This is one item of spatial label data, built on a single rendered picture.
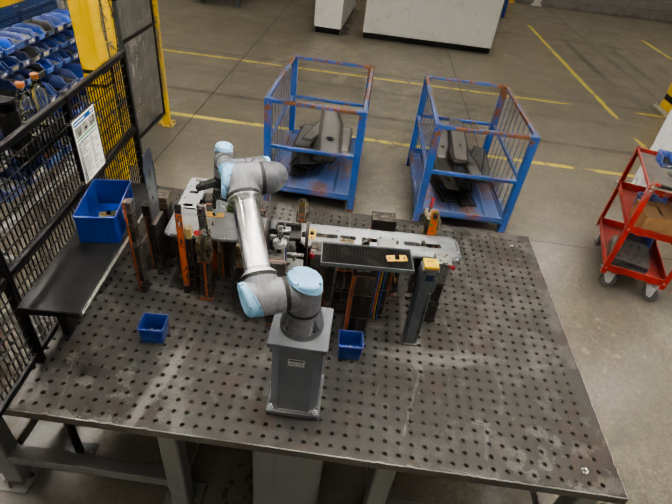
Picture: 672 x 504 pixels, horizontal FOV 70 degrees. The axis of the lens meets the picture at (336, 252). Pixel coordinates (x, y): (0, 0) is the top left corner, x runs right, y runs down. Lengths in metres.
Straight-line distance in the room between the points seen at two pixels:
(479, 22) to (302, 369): 8.77
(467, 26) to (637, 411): 7.74
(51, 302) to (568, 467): 1.99
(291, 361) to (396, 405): 0.53
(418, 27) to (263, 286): 8.62
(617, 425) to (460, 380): 1.40
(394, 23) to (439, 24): 0.82
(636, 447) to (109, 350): 2.80
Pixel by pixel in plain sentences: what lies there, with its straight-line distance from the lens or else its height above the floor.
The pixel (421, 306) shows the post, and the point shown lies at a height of 0.94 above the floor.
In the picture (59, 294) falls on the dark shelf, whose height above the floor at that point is 1.03.
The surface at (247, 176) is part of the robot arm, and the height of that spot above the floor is 1.52.
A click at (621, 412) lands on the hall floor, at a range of 3.47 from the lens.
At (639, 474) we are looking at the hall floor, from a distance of 3.25.
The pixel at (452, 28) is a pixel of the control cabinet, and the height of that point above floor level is 0.36.
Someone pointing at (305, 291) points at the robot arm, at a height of 1.31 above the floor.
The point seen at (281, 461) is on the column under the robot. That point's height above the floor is 0.44.
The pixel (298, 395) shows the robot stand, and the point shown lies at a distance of 1.86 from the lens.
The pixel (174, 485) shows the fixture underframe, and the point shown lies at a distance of 2.40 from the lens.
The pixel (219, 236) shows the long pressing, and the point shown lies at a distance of 2.24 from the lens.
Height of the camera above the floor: 2.34
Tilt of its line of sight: 38 degrees down
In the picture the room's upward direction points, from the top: 7 degrees clockwise
